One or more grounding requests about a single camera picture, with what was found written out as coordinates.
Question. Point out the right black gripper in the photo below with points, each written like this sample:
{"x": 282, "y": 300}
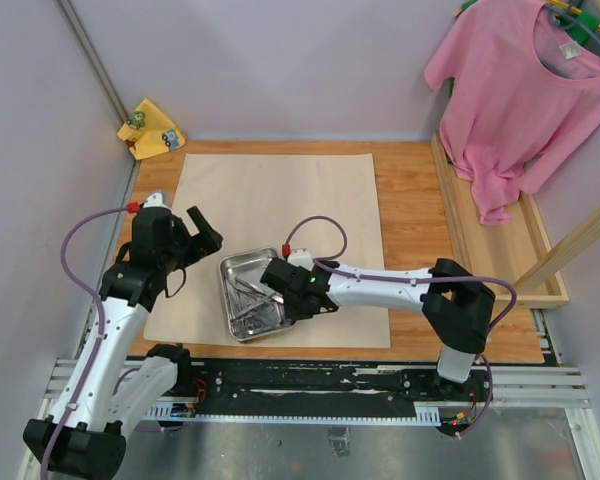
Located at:
{"x": 292, "y": 313}

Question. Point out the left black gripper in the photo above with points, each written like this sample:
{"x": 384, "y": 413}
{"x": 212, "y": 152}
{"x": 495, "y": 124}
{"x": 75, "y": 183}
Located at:
{"x": 207, "y": 241}

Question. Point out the stainless steel tray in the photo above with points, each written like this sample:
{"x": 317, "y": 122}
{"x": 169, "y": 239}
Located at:
{"x": 250, "y": 266}

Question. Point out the beige cloth wrap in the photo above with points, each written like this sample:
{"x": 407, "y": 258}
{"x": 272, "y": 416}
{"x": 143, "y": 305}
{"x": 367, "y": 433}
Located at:
{"x": 325, "y": 204}

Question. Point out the steel surgical forceps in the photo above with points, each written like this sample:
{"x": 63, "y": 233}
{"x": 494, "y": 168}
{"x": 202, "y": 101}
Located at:
{"x": 262, "y": 290}

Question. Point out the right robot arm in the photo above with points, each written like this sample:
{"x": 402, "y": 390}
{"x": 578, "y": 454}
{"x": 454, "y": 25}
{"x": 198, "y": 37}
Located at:
{"x": 457, "y": 305}

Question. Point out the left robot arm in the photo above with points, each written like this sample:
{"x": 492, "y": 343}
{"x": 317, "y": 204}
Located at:
{"x": 85, "y": 433}

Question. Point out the steel surgical scissors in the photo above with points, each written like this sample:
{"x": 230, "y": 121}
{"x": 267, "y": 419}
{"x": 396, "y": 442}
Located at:
{"x": 256, "y": 319}

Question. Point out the yellow printed cloth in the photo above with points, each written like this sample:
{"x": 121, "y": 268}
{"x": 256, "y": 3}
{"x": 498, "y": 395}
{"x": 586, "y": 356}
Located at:
{"x": 148, "y": 132}

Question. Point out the pink t-shirt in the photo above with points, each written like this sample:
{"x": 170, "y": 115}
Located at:
{"x": 525, "y": 97}

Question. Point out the wooden pole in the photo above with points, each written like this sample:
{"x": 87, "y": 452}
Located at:
{"x": 572, "y": 245}

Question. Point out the green clothes hanger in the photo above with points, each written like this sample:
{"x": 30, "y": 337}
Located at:
{"x": 570, "y": 15}

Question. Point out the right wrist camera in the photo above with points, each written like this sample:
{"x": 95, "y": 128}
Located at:
{"x": 300, "y": 257}

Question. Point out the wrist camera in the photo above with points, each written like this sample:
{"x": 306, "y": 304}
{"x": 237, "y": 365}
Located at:
{"x": 300, "y": 257}
{"x": 158, "y": 199}

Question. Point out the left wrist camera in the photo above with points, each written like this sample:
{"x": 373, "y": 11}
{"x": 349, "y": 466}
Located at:
{"x": 158, "y": 199}

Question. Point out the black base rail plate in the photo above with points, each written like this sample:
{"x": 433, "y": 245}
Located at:
{"x": 307, "y": 389}

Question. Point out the wooden tray frame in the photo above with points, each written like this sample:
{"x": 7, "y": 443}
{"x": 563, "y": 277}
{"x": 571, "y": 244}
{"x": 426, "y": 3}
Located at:
{"x": 507, "y": 251}

